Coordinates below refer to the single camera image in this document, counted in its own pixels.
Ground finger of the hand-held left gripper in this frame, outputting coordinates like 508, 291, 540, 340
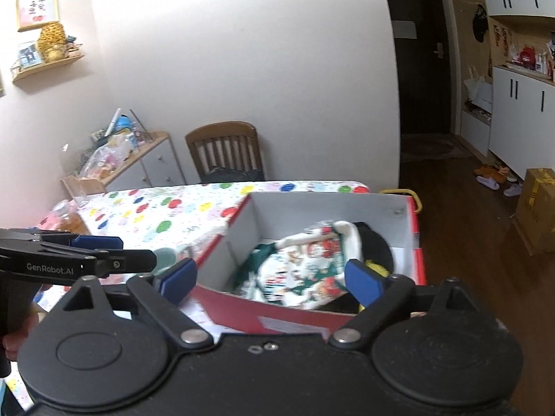
93, 250, 158, 279
25, 233, 124, 251

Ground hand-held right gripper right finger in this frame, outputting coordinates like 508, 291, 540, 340
328, 258, 483, 352

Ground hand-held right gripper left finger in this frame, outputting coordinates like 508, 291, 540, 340
60, 257, 216, 353

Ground yellow sponge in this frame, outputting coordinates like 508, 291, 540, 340
365, 259, 391, 279

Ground black cloth face mask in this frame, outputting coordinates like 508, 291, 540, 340
353, 221, 395, 276

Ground red shoe box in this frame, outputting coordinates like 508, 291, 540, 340
190, 190, 428, 335

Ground printed cloth bag green straps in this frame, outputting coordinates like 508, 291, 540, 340
233, 220, 365, 311

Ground person's left hand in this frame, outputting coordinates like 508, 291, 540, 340
3, 305, 46, 361

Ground pink plastic bag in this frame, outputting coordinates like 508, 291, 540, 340
39, 199, 87, 235

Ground balloon print tablecloth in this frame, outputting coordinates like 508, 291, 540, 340
32, 179, 372, 327

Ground clear plastic snack bag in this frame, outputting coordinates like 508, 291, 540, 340
80, 138, 135, 179

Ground small wooden cabinet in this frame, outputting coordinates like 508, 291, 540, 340
60, 129, 187, 196

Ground dark cloth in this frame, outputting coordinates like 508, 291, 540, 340
203, 165, 265, 183

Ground wooden chair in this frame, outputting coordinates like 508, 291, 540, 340
185, 121, 266, 184

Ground dark doormat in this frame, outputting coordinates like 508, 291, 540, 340
401, 136, 473, 164

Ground cardboard box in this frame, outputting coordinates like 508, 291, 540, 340
512, 167, 555, 257

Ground dark door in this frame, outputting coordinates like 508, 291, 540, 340
383, 0, 456, 164

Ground golden ornament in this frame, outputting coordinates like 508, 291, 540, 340
36, 23, 68, 62

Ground white shopping bag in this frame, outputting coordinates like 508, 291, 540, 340
463, 67, 494, 114

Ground red ornament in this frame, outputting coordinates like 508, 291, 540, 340
515, 44, 539, 70

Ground black hanging bag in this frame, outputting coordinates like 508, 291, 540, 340
471, 4, 490, 43

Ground yellow curved handle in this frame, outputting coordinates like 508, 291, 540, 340
381, 187, 424, 213

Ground wooden wall shelf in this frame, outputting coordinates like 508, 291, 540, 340
10, 51, 86, 84

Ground small photo frame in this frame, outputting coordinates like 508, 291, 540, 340
16, 41, 40, 68

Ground white wall cabinet unit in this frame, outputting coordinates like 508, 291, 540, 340
446, 0, 555, 192

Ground framed wall picture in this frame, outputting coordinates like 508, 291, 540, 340
16, 0, 60, 33

